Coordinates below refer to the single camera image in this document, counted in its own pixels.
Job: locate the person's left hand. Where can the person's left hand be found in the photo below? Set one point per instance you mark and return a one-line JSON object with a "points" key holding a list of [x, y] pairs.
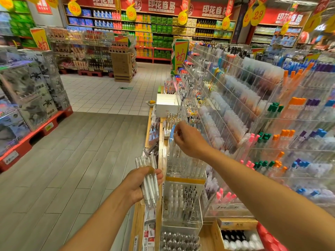
{"points": [[137, 186]]}

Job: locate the person's right hand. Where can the person's right hand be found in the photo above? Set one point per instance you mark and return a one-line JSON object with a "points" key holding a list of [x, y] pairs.
{"points": [[192, 141]]}

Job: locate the clear pen bundle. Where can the clear pen bundle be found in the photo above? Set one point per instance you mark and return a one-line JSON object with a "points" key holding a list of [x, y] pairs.
{"points": [[146, 162]]}

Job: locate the clear acrylic pen display tower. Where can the clear acrylic pen display tower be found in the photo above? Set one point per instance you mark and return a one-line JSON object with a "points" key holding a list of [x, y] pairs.
{"points": [[183, 206]]}

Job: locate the large tiered acrylic pen rack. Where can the large tiered acrylic pen rack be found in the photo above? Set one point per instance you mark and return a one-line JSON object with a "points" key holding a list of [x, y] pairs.
{"points": [[230, 206]]}

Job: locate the person's left forearm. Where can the person's left forearm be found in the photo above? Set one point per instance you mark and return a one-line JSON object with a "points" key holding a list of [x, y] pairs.
{"points": [[102, 230]]}

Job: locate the white square box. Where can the white square box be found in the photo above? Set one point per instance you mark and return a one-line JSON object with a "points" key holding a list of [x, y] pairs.
{"points": [[167, 105]]}

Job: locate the wooden glue display stand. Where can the wooden glue display stand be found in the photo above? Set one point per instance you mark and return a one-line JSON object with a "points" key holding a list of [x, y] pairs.
{"points": [[207, 242]]}

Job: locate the cardboard box of white glue sticks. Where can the cardboard box of white glue sticks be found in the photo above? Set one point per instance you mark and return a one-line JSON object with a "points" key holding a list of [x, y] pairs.
{"points": [[238, 240]]}

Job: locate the bunch of blue-cap pens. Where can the bunch of blue-cap pens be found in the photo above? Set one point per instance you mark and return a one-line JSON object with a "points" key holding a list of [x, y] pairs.
{"points": [[171, 132]]}

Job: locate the row of hanging stationery packets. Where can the row of hanging stationery packets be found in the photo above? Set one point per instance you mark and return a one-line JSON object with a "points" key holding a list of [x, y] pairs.
{"points": [[153, 136]]}

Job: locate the green arrow floor sticker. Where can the green arrow floor sticker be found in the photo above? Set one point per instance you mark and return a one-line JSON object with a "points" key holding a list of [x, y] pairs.
{"points": [[125, 87]]}

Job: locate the green yellow promo sign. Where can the green yellow promo sign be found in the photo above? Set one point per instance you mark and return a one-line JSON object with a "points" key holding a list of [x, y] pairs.
{"points": [[180, 54]]}

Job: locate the red low goods shelf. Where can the red low goods shelf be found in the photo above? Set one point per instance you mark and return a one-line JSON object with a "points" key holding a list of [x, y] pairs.
{"points": [[34, 136], [86, 72]]}

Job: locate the tray of red-capped glue sticks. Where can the tray of red-capped glue sticks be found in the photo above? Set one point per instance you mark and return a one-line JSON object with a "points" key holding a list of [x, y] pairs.
{"points": [[269, 240]]}

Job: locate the distant aisle shelves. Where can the distant aisle shelves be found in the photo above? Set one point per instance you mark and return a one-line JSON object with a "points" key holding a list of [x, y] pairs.
{"points": [[275, 35]]}

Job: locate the row of black white boxes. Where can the row of black white boxes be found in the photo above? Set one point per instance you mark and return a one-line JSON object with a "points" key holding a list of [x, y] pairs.
{"points": [[29, 91]]}

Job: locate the yellow green price card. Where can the yellow green price card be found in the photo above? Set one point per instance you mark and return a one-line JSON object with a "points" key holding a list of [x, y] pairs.
{"points": [[40, 39]]}

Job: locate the row of hanging yellow tags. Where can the row of hanging yellow tags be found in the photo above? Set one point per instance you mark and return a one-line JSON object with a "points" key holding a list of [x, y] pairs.
{"points": [[74, 7]]}

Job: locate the small red hanging sign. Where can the small red hanging sign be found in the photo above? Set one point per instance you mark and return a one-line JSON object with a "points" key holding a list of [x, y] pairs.
{"points": [[44, 4]]}

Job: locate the shelves of green packets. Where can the shelves of green packets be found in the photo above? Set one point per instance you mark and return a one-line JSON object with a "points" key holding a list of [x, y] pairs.
{"points": [[18, 23]]}

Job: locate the wall shelves of coloured bottles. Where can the wall shelves of coloured bottles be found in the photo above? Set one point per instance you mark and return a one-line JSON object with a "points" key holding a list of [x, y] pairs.
{"points": [[157, 34]]}

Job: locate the red wall sign band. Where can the red wall sign band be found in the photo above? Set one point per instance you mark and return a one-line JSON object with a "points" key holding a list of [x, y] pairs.
{"points": [[157, 5]]}

